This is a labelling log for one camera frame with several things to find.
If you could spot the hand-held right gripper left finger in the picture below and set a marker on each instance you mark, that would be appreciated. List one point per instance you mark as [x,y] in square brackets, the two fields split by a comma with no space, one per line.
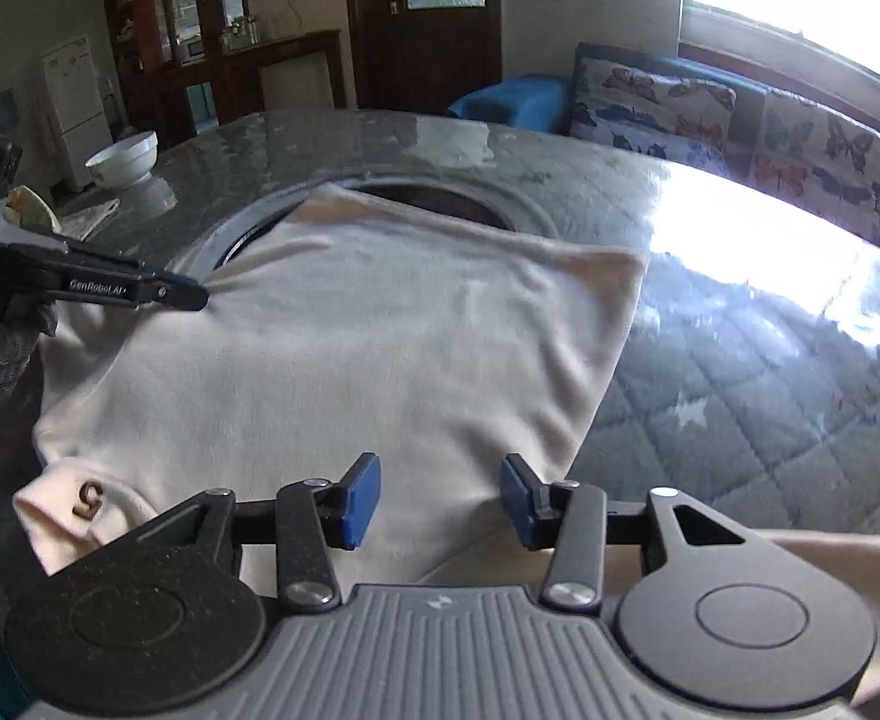
[357,502]

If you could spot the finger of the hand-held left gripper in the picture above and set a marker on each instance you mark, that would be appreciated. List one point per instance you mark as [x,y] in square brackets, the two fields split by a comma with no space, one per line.
[110,285]

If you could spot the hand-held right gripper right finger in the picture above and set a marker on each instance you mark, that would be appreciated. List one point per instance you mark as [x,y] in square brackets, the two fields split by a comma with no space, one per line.
[518,502]

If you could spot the cream white sweatshirt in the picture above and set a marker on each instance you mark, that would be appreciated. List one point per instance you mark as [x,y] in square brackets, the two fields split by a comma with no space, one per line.
[350,360]

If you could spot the person's left hand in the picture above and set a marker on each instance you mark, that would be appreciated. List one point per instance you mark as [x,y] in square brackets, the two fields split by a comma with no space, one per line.
[5,360]

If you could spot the white refrigerator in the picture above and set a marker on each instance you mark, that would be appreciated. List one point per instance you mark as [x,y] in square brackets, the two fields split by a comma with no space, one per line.
[72,112]

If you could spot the white bowl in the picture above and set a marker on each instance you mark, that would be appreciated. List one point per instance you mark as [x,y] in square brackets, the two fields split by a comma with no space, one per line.
[122,157]

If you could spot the dark wooden cabinet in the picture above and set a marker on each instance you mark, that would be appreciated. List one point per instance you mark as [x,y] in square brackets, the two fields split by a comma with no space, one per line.
[185,52]

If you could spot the grey quilted table cover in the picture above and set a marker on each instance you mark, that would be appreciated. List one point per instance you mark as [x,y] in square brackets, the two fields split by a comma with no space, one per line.
[747,360]

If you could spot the blue sofa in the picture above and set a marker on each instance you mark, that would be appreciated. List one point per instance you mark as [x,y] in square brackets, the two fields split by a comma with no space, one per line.
[515,101]

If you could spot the butterfly print cushion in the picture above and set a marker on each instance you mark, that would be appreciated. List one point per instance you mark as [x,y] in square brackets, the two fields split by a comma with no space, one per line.
[822,157]
[653,116]

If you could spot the dark wooden door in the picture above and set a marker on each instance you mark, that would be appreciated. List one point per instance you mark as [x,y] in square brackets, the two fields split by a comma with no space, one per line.
[425,22]

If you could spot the window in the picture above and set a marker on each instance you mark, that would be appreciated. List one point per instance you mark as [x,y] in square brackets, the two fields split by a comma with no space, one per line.
[807,0]

